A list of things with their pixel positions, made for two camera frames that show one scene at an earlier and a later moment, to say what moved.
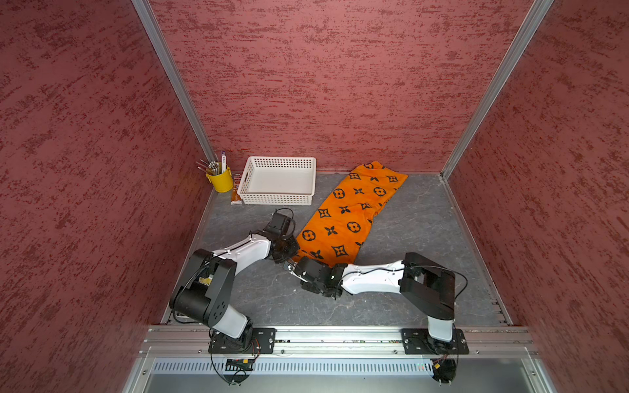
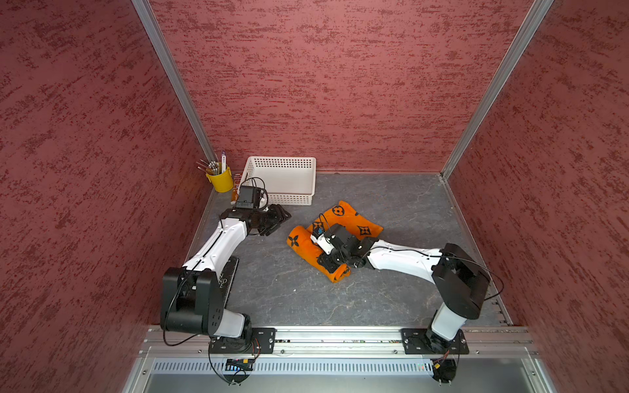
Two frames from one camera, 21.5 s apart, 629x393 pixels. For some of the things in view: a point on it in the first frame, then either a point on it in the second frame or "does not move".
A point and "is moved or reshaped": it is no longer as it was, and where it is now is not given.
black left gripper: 294,248 → 278,212
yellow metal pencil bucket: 222,182 does not move
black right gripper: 309,286 → 328,263
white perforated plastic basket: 278,181 does not move
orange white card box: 235,196 does not move
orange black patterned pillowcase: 339,226 is moved or reshaped
